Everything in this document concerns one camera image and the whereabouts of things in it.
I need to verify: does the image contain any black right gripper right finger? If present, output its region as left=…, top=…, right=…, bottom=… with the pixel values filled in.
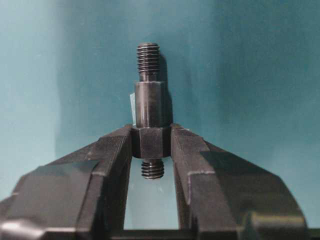
left=171, top=124, right=309, bottom=240

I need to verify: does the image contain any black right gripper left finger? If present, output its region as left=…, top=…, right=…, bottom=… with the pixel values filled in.
left=0, top=125, right=132, bottom=240

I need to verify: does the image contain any dark steel threaded shaft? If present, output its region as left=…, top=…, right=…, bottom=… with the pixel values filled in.
left=131, top=42, right=171, bottom=180

